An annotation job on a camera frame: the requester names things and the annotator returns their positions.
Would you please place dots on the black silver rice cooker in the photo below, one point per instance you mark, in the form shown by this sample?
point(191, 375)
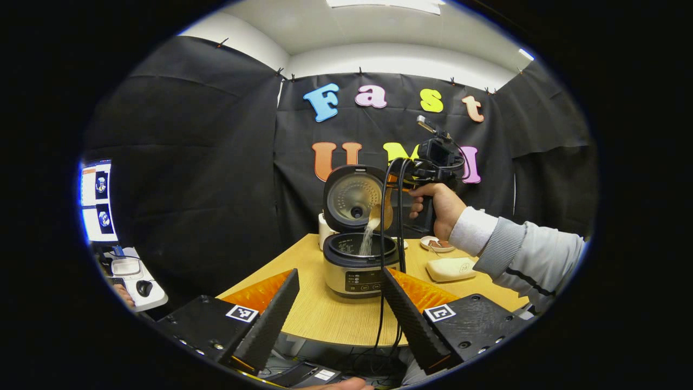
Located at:
point(346, 276)

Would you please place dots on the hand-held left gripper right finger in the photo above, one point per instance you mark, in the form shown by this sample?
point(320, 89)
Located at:
point(411, 325)

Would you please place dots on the black backdrop cloth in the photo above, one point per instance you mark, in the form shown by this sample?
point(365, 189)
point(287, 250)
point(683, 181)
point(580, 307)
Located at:
point(206, 162)

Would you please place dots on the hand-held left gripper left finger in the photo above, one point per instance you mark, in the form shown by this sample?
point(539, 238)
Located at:
point(273, 319)

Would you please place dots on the large ceiling light panel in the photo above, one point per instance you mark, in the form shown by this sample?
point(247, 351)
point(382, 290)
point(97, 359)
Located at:
point(384, 4)

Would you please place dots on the white side desk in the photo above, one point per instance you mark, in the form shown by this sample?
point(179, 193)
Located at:
point(157, 298)

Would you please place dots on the black box with white label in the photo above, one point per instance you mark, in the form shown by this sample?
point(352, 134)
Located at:
point(308, 375)

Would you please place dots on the small ceiling light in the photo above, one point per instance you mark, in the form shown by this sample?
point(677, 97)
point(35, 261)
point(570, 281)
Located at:
point(526, 54)

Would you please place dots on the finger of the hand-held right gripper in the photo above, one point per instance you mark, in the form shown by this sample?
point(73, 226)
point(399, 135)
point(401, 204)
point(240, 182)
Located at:
point(403, 180)

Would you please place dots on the white round plate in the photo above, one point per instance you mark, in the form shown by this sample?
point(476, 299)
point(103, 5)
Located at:
point(427, 241)

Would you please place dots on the computer monitor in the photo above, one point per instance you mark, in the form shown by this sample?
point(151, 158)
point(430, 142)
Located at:
point(97, 200)

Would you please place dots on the brown meat piece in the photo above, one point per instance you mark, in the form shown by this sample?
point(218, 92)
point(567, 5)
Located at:
point(443, 244)

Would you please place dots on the small white rice portion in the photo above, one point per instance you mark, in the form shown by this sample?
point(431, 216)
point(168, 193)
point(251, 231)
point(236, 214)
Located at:
point(368, 238)

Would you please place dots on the white flat desk device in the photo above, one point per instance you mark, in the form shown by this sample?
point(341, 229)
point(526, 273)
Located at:
point(126, 266)

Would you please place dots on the white toaster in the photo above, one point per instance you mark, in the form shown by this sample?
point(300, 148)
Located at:
point(323, 233)

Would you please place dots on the black computer mouse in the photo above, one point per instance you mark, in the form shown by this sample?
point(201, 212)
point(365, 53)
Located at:
point(144, 288)

